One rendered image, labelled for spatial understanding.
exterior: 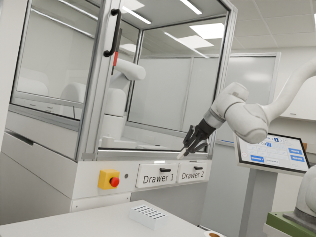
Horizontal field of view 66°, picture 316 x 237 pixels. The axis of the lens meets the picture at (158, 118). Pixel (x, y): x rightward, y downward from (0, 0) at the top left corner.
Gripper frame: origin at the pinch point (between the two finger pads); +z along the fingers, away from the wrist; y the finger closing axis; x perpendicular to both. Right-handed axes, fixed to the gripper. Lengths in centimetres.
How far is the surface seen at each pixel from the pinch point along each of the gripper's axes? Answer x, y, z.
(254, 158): -75, -6, -3
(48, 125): 47, 38, 23
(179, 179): -18.0, -0.2, 20.9
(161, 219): 25.0, -23.3, 10.4
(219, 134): -161, 60, 29
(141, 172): 13.6, 3.0, 16.3
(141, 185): 12.3, -0.6, 21.5
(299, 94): -327, 77, -59
